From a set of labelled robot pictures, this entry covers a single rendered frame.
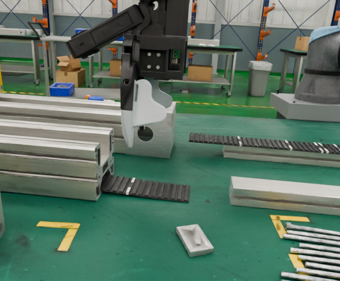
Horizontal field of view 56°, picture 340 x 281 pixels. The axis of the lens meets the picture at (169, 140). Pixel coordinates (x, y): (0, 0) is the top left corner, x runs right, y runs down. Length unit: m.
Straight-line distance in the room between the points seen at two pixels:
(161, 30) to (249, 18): 7.93
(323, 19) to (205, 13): 2.81
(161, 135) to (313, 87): 0.63
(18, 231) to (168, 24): 0.32
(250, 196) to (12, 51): 8.84
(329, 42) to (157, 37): 0.77
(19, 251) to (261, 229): 0.30
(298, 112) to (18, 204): 0.83
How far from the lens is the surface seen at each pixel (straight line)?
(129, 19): 0.44
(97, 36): 0.45
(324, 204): 0.53
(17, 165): 0.52
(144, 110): 0.42
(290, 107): 1.05
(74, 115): 0.66
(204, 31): 8.17
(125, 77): 0.41
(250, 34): 8.32
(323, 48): 1.11
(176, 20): 0.43
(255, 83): 5.61
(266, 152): 0.68
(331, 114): 1.10
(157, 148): 0.64
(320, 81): 1.12
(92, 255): 0.40
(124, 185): 0.52
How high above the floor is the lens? 1.03
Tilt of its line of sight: 20 degrees down
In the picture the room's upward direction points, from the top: 3 degrees clockwise
